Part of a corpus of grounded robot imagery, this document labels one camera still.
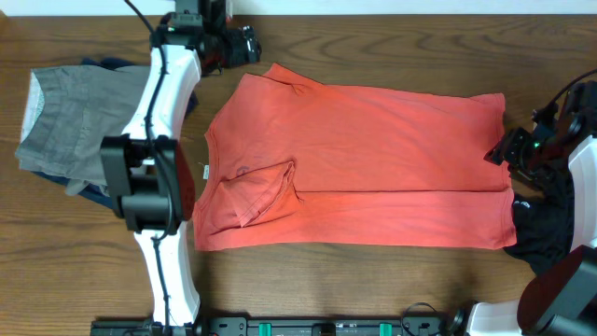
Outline red orange t-shirt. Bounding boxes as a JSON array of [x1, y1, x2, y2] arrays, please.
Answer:
[[193, 64, 517, 251]]

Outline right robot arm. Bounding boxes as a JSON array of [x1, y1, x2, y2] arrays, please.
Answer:
[[454, 77, 596, 335]]

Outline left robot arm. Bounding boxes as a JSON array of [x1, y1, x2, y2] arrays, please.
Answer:
[[90, 0, 261, 335]]

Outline black garment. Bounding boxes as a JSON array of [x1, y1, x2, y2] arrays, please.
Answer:
[[503, 175, 575, 275]]

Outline folded grey shorts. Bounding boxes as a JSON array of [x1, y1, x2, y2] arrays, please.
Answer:
[[14, 64, 153, 197]]

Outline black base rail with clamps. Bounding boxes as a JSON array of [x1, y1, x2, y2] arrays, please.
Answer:
[[90, 302, 468, 336]]

